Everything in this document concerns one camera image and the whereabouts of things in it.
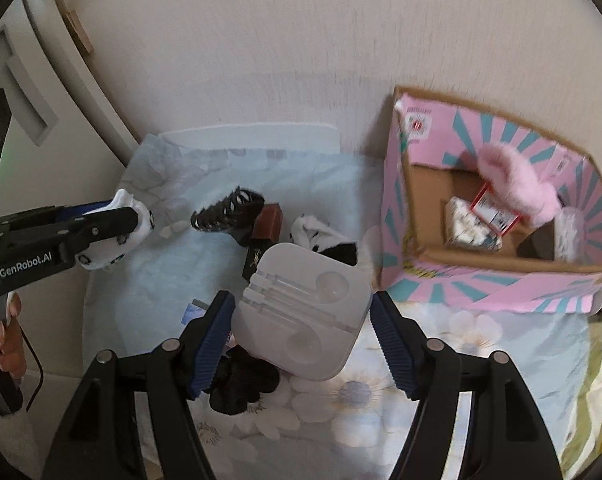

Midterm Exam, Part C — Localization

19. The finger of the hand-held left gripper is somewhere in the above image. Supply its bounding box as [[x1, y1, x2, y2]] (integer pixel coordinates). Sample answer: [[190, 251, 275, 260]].
[[56, 207, 139, 263], [0, 201, 114, 233]]

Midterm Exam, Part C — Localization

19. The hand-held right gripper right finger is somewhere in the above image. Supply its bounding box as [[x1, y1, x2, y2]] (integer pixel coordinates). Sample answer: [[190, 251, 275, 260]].
[[370, 291, 557, 480]]

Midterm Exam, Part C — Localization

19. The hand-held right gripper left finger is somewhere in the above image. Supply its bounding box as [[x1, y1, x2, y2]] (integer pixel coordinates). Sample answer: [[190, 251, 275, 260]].
[[41, 290, 238, 480]]

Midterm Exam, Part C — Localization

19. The white sock with black print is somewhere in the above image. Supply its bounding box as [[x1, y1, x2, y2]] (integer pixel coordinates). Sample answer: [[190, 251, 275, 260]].
[[78, 189, 156, 272], [290, 214, 359, 267]]

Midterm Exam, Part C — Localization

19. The white plastic grooved case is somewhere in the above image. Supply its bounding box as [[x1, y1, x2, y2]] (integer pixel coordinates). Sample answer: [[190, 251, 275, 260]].
[[231, 242, 373, 382]]

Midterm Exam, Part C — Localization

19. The black hair claw clip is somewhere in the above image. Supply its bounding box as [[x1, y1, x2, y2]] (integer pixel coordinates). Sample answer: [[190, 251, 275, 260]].
[[190, 186, 266, 235]]

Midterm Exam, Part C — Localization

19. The brown and black lipstick box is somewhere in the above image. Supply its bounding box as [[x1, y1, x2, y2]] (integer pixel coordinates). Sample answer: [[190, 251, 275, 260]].
[[241, 203, 285, 281]]

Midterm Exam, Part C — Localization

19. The white patterned packet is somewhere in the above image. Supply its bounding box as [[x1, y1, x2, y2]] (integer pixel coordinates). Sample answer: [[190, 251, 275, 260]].
[[443, 197, 503, 251]]

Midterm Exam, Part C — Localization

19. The pink printed cardboard box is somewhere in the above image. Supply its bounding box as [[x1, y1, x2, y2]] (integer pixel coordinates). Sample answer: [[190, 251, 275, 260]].
[[378, 86, 602, 315]]

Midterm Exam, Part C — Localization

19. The red snack packet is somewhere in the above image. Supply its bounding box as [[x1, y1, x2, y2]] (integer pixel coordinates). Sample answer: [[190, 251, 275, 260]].
[[468, 183, 522, 236]]

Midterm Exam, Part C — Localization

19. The pink fluffy headband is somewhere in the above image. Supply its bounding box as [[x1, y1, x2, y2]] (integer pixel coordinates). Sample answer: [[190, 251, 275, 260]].
[[476, 142, 562, 226]]

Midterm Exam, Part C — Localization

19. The person's left forearm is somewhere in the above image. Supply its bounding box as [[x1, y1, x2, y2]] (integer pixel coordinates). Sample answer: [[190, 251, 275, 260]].
[[0, 400, 38, 480]]

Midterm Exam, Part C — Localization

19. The person's left hand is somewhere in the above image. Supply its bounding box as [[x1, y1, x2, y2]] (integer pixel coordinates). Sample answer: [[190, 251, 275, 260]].
[[0, 292, 26, 382]]

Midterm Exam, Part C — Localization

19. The small blue card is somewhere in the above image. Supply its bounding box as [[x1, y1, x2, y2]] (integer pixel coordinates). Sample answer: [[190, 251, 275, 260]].
[[181, 300, 209, 326]]

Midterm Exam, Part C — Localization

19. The black scrunchie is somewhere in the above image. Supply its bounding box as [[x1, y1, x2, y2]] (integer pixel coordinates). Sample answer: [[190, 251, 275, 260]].
[[208, 347, 280, 417]]

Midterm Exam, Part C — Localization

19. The light blue floral cloth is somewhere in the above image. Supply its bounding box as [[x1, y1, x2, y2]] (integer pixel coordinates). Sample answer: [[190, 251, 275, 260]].
[[81, 132, 594, 480]]

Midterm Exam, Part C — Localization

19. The white door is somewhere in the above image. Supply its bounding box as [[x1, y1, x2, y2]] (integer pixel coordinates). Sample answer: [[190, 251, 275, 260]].
[[0, 0, 149, 411]]

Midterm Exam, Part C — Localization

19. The yellow green floral blanket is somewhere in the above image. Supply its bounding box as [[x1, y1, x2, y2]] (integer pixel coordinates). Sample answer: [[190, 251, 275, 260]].
[[561, 320, 602, 480]]

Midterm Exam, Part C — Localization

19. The grey recessed door handle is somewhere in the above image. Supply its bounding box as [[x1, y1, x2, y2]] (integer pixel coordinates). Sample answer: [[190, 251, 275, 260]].
[[0, 30, 60, 133]]

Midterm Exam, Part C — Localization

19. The tan door frame plate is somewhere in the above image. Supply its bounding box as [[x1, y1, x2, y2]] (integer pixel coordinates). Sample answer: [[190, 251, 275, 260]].
[[63, 10, 94, 56]]

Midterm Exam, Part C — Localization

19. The black cable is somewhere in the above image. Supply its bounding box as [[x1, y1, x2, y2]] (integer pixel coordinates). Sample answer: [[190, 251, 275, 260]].
[[18, 330, 44, 411]]

